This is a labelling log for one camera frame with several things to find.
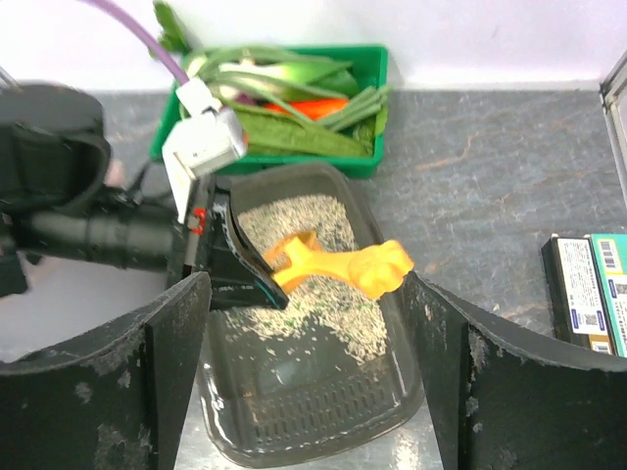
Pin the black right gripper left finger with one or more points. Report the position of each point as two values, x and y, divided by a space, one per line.
114 397

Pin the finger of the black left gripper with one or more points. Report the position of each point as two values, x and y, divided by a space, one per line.
239 276

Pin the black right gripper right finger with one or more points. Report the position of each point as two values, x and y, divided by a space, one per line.
501 396

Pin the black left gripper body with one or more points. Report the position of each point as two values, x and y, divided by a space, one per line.
188 238

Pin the yellow litter scoop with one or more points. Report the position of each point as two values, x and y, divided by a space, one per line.
375 270

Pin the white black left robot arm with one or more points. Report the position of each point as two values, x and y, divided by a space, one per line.
55 203

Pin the black box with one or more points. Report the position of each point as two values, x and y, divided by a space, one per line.
579 310

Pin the teal box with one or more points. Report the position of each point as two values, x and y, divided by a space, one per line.
610 253

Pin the green spinach leaves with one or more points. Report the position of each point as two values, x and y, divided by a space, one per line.
271 133

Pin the green plastic vegetable crate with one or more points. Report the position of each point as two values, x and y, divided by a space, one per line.
370 68

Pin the orange carrot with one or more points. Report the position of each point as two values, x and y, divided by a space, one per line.
321 108

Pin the long green beans bundle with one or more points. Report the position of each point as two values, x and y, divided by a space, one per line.
370 101

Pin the bok choy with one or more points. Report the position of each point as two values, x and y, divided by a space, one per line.
294 80

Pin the green leafy sprig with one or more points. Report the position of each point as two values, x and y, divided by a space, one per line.
171 37

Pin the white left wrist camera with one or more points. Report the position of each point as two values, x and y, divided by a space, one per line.
210 138

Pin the aluminium frame post right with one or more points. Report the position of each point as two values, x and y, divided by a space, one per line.
613 99

